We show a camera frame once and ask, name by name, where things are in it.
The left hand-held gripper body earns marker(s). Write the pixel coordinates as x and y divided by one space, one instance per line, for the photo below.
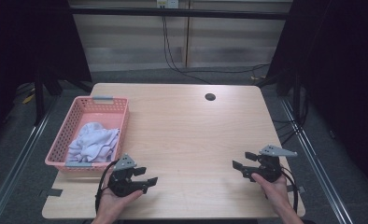
121 182

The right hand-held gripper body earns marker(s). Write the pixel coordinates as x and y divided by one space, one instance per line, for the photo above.
269 168

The pale lavender printed towel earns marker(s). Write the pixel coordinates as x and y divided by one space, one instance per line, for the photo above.
93 143

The pink perforated plastic basket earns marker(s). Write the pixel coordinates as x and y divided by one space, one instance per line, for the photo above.
88 116

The person's left hand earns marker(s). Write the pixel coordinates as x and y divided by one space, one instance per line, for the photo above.
110 205

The person's right hand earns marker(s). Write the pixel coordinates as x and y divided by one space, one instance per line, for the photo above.
277 193

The grey tape strip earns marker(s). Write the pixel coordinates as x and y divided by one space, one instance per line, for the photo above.
51 193
299 188

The round dark table grommet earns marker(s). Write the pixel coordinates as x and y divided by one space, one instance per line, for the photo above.
210 96

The black metal stand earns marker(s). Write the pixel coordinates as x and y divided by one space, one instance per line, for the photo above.
39 99

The black curtain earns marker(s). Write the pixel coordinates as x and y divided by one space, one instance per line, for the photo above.
344 77
23 40

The yellow floor object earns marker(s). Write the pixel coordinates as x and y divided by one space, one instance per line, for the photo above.
28 99

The black horizontal bar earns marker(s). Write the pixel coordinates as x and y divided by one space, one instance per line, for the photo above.
179 13

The metal floor rail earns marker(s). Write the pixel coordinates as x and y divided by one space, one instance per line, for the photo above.
14 168
316 161

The white wall outlet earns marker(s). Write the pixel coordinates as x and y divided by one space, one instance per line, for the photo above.
168 3

